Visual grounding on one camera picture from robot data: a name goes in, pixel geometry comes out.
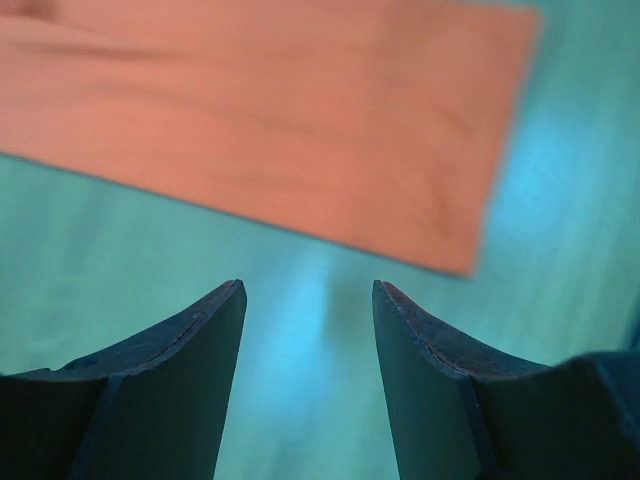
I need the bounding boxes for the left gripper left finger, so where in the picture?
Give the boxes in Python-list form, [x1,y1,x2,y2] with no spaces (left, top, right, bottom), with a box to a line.
[1,280,247,479]

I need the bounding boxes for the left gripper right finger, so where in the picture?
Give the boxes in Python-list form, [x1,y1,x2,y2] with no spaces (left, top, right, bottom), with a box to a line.
[372,281,639,479]

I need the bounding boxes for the orange t shirt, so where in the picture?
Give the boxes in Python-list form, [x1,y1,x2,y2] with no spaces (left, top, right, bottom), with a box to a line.
[1,1,542,275]

